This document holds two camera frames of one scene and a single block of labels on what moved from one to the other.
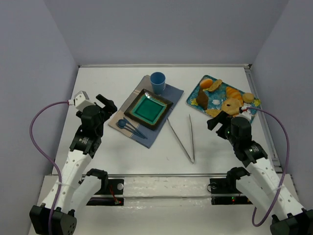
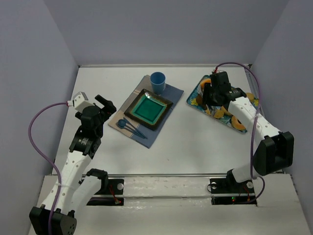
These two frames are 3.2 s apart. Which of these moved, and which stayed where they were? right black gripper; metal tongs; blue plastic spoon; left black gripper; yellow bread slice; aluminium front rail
Moved: metal tongs; right black gripper
Stayed: aluminium front rail; blue plastic spoon; left black gripper; yellow bread slice
